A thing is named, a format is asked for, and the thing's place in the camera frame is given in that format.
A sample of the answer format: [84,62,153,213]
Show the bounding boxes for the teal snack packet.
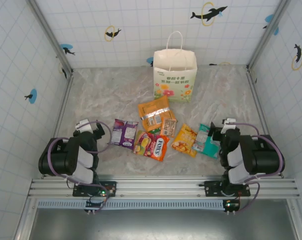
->
[191,123,221,160]

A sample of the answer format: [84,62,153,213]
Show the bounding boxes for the purple Fox's candy bag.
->
[108,118,139,151]

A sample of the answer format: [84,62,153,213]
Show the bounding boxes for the yellow snack bag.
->
[171,123,199,158]

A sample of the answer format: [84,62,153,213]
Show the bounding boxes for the small brown snack packet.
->
[160,117,178,138]

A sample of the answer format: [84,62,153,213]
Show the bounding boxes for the red orange Fox's candy bag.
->
[133,130,171,163]

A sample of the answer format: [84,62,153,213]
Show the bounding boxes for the orange snack packet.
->
[137,95,178,133]

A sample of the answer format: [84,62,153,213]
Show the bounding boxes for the white floral paper bag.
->
[153,30,198,103]

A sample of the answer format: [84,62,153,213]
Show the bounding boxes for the left circuit board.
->
[85,194,109,213]

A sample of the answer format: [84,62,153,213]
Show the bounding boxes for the circuit board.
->
[85,194,109,213]
[223,198,241,215]

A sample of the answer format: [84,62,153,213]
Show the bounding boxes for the right circuit board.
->
[223,198,241,215]

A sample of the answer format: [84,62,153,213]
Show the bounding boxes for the grey metal panel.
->
[32,207,300,240]

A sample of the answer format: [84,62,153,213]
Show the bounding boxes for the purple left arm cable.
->
[47,120,113,213]

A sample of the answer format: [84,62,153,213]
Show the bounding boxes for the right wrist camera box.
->
[221,118,238,135]

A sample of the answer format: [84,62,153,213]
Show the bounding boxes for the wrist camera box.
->
[221,118,238,135]
[75,119,93,131]

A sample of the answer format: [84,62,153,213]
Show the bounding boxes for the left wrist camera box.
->
[75,119,93,131]

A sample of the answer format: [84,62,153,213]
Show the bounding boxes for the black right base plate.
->
[203,180,251,198]

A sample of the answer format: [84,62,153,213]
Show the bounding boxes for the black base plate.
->
[203,180,251,198]
[72,180,118,198]

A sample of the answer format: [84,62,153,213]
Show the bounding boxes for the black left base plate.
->
[72,180,118,198]

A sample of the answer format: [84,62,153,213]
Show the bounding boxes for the aluminium mounting rail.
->
[28,174,300,200]

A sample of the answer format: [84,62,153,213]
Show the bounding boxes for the white slotted cable duct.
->
[37,199,228,210]

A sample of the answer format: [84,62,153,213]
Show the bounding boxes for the aluminium frame post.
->
[28,0,73,74]
[247,0,290,71]

